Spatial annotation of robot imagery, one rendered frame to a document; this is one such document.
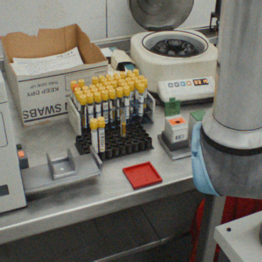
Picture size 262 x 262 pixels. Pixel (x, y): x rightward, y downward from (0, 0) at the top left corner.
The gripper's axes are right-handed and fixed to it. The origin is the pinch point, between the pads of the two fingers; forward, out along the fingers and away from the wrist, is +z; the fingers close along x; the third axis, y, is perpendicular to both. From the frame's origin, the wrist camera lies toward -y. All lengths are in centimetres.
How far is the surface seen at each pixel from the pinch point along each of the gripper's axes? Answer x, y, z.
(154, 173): 16.8, 27.9, 15.0
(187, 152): 13.1, 18.2, 13.9
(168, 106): 6.0, 20.9, 5.0
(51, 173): 15, 50, 11
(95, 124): 8.7, 39.1, 4.6
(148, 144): 7.6, 25.9, 13.8
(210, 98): -7.6, 1.8, 13.6
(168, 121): 8.2, 21.6, 7.5
